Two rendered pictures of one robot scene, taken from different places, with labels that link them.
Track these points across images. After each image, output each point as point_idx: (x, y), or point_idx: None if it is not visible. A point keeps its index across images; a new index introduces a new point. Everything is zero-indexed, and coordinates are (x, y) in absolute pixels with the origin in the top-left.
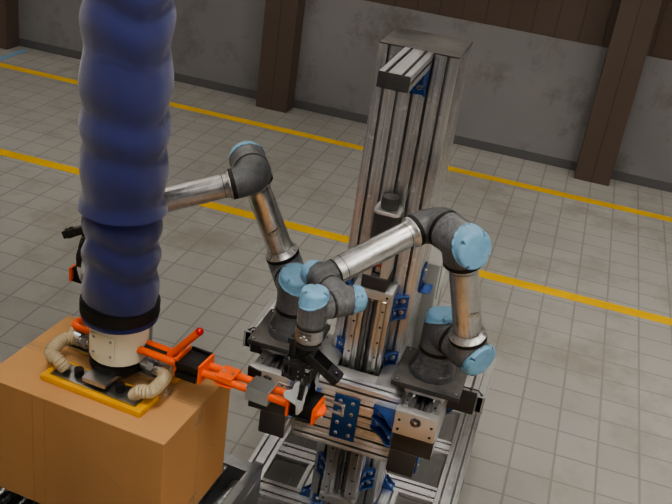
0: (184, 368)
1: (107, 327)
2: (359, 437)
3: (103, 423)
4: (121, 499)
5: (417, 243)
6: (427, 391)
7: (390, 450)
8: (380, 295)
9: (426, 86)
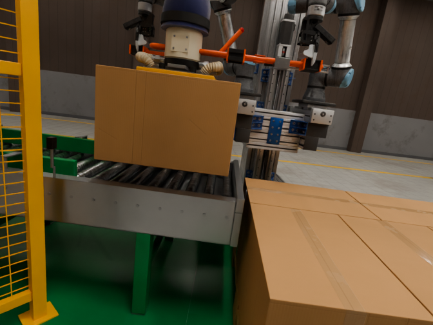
0: (236, 51)
1: (189, 20)
2: (281, 142)
3: (194, 78)
4: (203, 140)
5: None
6: (321, 102)
7: (306, 137)
8: None
9: None
